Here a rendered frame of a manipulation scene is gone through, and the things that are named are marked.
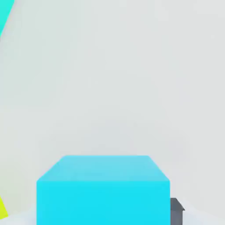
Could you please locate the large yellow box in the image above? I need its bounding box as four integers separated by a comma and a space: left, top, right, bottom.
0, 195, 9, 220

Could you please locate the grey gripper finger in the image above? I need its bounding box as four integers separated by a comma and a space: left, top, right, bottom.
170, 197, 220, 225

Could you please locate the large turquoise box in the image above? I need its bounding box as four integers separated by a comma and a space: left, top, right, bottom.
0, 0, 15, 36

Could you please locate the small light blue cube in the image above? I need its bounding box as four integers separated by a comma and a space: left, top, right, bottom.
36, 155, 171, 225

